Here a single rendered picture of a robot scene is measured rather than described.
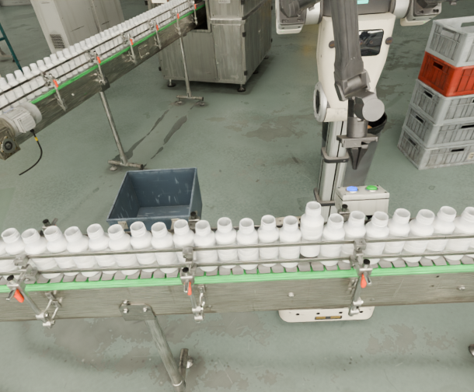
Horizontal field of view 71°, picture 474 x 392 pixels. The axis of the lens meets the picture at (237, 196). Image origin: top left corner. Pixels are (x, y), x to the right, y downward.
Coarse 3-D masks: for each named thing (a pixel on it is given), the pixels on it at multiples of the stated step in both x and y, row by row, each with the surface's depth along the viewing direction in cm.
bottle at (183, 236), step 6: (174, 222) 88; (180, 222) 89; (186, 222) 87; (174, 228) 87; (180, 228) 90; (186, 228) 87; (174, 234) 90; (180, 234) 87; (186, 234) 88; (192, 234) 90; (174, 240) 89; (180, 240) 88; (186, 240) 88; (192, 240) 89; (180, 246) 88; (186, 246) 89; (192, 246) 90; (180, 252) 90; (180, 258) 92
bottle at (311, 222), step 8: (312, 208) 87; (320, 208) 84; (304, 216) 87; (312, 216) 84; (320, 216) 86; (304, 224) 86; (312, 224) 85; (320, 224) 85; (304, 232) 87; (312, 232) 86; (320, 232) 87; (304, 240) 89; (312, 240) 88; (320, 240) 89; (304, 248) 90; (312, 248) 89; (312, 256) 91
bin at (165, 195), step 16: (128, 176) 146; (144, 176) 147; (160, 176) 147; (176, 176) 147; (192, 176) 147; (128, 192) 145; (144, 192) 153; (160, 192) 153; (176, 192) 153; (192, 192) 131; (112, 208) 127; (128, 208) 144; (144, 208) 159; (160, 208) 158; (176, 208) 157; (192, 208) 129; (112, 224) 124; (128, 224) 124; (144, 224) 124
